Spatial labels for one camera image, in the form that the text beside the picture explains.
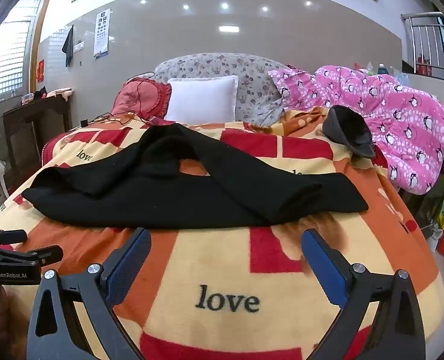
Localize pink penguin quilt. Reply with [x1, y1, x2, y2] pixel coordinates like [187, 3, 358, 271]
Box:
[268, 64, 444, 196]

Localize eye chart poster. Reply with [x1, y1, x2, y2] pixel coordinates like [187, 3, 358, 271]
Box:
[93, 8, 112, 60]

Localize white pillow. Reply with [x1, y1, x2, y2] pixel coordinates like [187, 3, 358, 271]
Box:
[166, 76, 239, 125]

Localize black pants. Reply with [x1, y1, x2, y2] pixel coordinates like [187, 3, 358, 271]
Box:
[21, 123, 370, 230]

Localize metal railing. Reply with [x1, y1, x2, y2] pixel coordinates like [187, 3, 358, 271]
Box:
[400, 12, 444, 79]

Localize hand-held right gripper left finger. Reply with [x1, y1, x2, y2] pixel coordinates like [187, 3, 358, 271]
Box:
[27, 228, 152, 360]

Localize red ruffled pillow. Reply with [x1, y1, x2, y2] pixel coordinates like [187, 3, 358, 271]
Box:
[111, 77, 173, 121]

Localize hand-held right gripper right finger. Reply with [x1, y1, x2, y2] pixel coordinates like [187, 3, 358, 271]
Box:
[301, 228, 427, 360]

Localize orange floral sheet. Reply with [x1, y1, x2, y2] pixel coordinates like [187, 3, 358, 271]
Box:
[278, 107, 335, 139]

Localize pink cloth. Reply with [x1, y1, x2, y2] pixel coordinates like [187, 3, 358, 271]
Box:
[47, 87, 74, 100]

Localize dark wooden desk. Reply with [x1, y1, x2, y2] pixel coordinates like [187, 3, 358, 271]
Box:
[2, 94, 72, 169]

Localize dark grey cap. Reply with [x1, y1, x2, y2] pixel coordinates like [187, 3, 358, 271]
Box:
[323, 106, 376, 159]

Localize grilled window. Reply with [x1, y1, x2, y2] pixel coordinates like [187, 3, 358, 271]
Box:
[0, 0, 53, 102]

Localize grey floral headboard cushion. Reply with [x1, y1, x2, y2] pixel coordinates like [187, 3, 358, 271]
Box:
[154, 52, 294, 126]

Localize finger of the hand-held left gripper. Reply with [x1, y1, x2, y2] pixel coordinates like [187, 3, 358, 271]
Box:
[2, 245, 64, 267]
[0, 229, 28, 245]

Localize printed red orange blanket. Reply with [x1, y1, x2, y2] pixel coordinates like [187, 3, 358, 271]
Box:
[0, 114, 444, 360]

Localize dark hanging cloth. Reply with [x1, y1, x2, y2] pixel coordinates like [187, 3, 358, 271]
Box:
[62, 25, 75, 68]

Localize thin black cable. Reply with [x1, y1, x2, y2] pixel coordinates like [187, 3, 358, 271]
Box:
[87, 73, 170, 125]

